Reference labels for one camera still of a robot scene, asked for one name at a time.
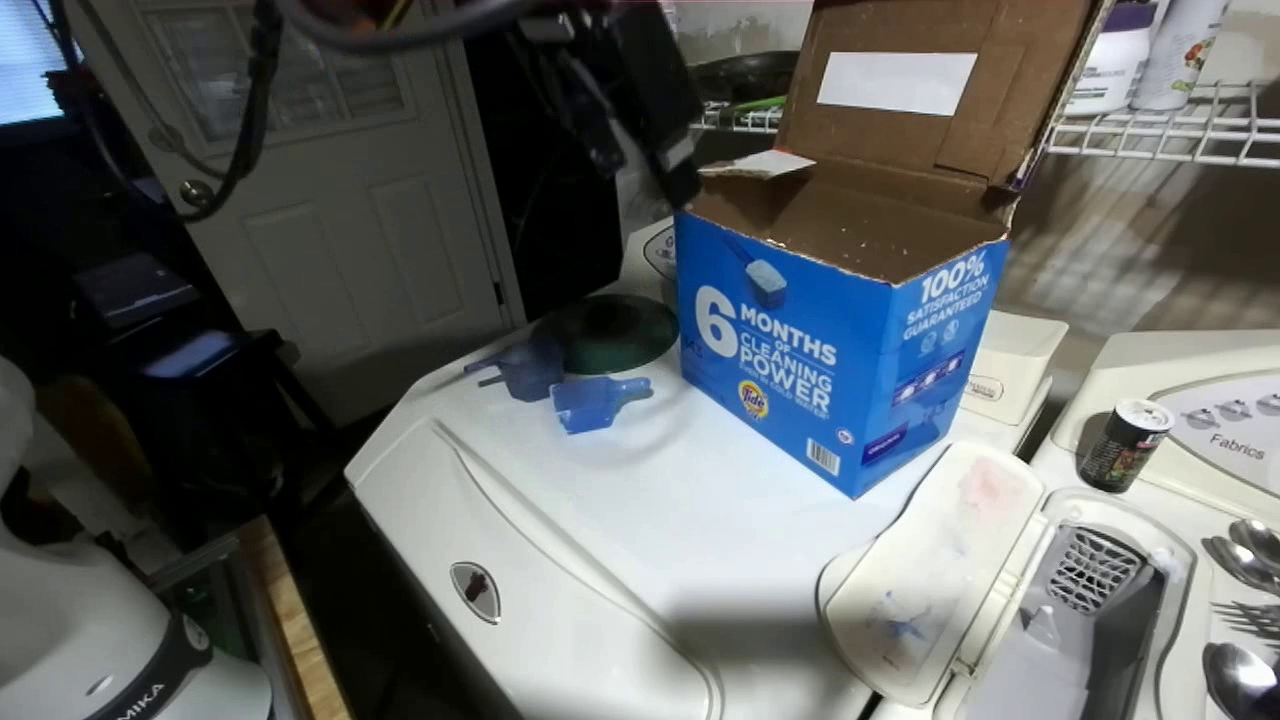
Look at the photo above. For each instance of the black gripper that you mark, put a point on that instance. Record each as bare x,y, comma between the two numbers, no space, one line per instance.
647,80

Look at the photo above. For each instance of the blue cleaning powder box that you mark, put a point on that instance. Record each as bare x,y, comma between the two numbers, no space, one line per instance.
824,363

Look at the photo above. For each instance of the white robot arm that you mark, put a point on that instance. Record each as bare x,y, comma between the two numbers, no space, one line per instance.
82,641

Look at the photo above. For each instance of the green round lid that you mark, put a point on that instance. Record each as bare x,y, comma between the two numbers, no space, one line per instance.
612,335

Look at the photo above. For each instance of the white jar purple lid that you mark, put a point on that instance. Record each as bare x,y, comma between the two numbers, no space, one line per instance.
1114,60

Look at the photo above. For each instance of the black frying pan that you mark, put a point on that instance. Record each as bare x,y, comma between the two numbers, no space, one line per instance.
746,76

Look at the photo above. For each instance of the white flat pad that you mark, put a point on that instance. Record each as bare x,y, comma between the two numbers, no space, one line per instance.
1022,375

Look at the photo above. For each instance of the white washing machine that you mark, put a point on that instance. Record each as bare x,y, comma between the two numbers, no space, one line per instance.
642,563

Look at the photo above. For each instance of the white spray can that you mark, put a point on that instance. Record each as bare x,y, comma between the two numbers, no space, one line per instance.
1182,55

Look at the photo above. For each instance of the small dark can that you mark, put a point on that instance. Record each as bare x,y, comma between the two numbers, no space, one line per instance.
1122,446

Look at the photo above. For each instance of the wooden base board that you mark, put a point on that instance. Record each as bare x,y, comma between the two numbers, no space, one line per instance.
303,641

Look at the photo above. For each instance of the grey dispenser tray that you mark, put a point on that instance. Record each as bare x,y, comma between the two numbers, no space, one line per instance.
1092,572

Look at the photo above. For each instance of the metal spoon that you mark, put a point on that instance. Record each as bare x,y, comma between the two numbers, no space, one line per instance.
1242,563
1261,533
1242,681

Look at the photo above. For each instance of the metal fork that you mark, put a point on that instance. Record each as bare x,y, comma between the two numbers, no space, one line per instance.
1253,620

